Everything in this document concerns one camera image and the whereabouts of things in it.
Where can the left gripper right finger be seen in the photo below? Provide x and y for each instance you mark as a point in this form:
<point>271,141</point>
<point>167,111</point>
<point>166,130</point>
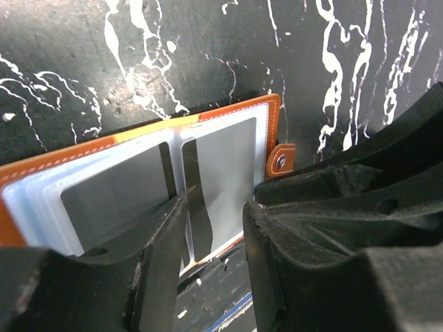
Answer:
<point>319,274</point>

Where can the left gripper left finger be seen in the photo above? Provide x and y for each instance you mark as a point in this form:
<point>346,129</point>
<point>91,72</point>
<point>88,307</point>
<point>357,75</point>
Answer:
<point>126,284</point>

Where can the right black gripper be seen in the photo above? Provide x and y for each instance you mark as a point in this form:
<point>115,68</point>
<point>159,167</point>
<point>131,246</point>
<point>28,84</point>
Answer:
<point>385,191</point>

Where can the brown leather card holder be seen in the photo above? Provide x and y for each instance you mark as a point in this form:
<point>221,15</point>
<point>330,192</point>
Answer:
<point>33,214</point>

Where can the grey card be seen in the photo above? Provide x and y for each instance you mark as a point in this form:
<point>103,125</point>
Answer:
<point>113,201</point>
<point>218,167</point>

